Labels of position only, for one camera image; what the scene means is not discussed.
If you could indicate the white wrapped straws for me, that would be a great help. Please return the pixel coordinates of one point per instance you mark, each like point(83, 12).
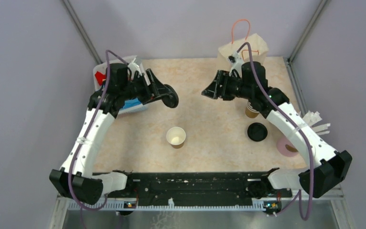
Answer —
point(312, 119)

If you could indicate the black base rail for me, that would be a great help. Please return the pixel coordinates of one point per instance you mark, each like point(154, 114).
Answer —
point(198, 191)

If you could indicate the pink holder cup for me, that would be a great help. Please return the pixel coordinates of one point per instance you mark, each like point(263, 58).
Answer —
point(285, 147)

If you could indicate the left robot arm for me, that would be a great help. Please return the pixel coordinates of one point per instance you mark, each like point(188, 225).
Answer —
point(121, 82)

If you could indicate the black lid stack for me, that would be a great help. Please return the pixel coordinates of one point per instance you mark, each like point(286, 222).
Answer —
point(257, 132)

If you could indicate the red snack bag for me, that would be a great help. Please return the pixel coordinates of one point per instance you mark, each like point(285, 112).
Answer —
point(100, 78)

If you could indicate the brown paper cup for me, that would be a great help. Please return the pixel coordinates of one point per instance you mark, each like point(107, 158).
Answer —
point(176, 137)

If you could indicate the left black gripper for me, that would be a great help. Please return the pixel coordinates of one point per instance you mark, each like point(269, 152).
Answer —
point(153, 91)

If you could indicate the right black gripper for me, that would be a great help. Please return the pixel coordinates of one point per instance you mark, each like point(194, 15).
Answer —
point(214, 91)

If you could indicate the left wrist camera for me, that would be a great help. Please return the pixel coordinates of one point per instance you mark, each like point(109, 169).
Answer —
point(135, 68)

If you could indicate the black cup lid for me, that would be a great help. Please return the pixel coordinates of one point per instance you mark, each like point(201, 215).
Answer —
point(172, 99)

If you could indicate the blue snack bag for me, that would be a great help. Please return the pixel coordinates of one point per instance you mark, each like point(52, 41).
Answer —
point(131, 105)

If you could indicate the white plastic basket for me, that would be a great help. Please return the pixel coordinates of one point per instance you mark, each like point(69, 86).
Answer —
point(102, 68)

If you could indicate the stack of paper cups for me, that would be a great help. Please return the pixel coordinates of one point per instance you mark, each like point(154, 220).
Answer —
point(250, 112)

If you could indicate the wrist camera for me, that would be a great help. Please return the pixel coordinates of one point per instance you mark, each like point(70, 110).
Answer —
point(135, 68)
point(236, 62)

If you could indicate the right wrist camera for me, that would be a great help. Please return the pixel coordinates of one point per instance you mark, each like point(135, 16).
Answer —
point(236, 62)

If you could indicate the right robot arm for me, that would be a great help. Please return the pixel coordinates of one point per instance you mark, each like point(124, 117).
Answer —
point(326, 166)

